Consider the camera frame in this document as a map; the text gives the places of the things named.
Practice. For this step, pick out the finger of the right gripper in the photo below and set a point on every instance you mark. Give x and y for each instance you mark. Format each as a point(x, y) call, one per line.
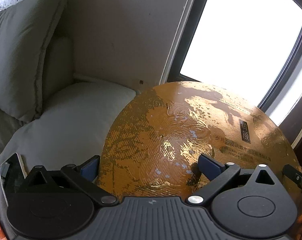
point(293, 174)

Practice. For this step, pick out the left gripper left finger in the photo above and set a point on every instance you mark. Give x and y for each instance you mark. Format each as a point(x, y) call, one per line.
point(70, 179)

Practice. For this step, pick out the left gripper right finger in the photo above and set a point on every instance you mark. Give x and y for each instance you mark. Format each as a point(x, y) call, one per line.
point(231, 185)

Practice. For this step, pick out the gold gift box lid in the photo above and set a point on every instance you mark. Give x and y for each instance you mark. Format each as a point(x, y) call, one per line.
point(153, 146)

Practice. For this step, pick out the smartphone with beige case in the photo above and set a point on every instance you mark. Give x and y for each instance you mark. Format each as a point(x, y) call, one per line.
point(12, 176)

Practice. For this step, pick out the grey upright cushion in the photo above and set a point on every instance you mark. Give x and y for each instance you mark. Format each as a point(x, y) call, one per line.
point(26, 29)

